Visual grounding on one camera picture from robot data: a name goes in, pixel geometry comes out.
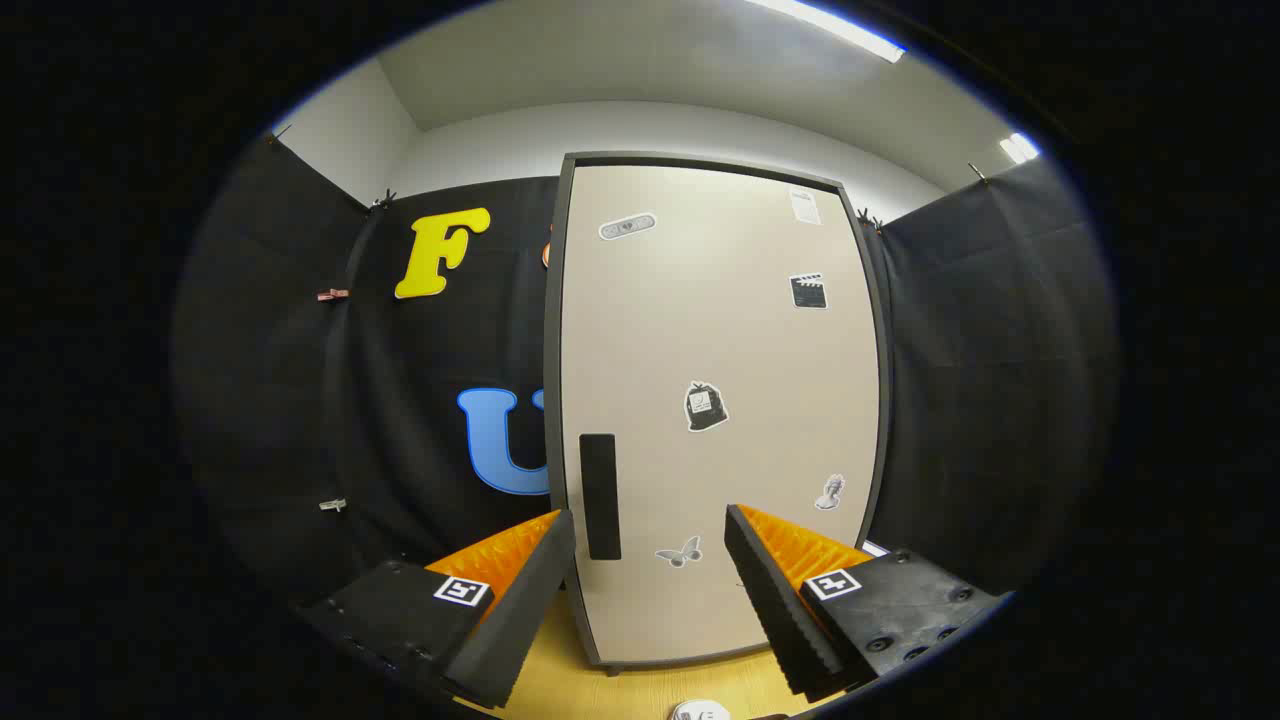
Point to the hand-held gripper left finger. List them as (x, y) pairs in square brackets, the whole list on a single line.
[(530, 600)]

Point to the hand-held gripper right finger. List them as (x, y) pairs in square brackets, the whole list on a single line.
[(770, 600)]

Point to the white canvas shoe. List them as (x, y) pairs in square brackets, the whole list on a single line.
[(700, 712)]

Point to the grey shoe cabinet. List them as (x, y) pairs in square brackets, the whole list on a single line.
[(553, 300)]

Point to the black backdrop cloth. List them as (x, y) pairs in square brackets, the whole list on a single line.
[(280, 400)]

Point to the pink cloth clip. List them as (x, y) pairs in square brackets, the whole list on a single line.
[(333, 294)]

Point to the small ceiling light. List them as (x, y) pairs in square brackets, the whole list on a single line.
[(1018, 148)]

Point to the long ceiling light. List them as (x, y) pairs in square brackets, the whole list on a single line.
[(830, 25)]

